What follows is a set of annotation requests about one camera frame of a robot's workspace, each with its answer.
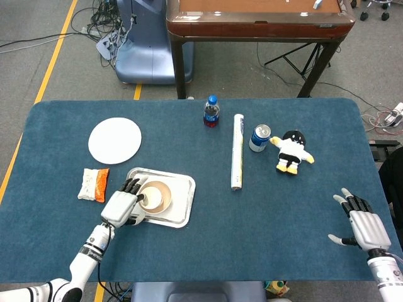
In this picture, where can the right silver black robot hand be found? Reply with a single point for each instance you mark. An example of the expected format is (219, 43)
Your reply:
(370, 229)

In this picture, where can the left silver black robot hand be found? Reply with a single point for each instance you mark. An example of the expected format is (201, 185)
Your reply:
(119, 207)

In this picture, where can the small white paper cup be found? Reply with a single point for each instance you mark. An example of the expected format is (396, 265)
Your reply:
(154, 196)

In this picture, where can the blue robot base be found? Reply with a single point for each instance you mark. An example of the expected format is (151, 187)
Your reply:
(148, 47)

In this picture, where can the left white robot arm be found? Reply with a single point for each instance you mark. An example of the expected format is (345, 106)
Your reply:
(85, 258)

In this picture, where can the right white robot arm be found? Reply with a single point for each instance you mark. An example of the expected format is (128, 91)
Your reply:
(388, 273)

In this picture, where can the silver metal tray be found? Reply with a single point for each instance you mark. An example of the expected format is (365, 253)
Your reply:
(185, 201)

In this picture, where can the orange white snack packet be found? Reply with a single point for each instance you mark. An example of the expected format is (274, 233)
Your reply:
(94, 185)

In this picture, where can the black seat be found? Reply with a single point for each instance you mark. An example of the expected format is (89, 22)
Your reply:
(392, 176)

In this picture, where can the white round plate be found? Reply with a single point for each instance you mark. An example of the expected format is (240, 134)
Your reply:
(115, 140)

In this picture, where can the yellow toy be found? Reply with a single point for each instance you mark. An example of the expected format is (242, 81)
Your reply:
(277, 287)

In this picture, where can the blue felt table cloth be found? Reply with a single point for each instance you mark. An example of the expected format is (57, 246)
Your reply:
(220, 251)

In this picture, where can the black white penguin plush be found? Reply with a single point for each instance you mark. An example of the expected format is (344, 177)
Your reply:
(292, 151)

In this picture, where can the white power adapter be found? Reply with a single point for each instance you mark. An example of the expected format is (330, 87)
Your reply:
(393, 117)

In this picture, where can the grey robot torso base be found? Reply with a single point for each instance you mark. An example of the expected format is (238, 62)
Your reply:
(198, 292)

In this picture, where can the blue-capped cola bottle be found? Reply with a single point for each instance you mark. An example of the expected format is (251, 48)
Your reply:
(211, 116)

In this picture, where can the white rolled paper tube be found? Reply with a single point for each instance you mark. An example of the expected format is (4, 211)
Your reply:
(237, 154)

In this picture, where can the blue white soda can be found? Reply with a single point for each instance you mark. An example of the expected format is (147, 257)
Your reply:
(259, 140)

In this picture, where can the white power strip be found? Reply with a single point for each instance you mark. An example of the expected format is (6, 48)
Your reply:
(105, 47)

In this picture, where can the black folding stand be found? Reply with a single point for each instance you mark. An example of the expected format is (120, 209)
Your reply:
(292, 61)

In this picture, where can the swivel chair with castors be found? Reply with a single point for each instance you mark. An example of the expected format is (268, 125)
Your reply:
(376, 7)

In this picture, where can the brown mahjong table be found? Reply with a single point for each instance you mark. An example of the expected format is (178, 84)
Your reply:
(258, 26)

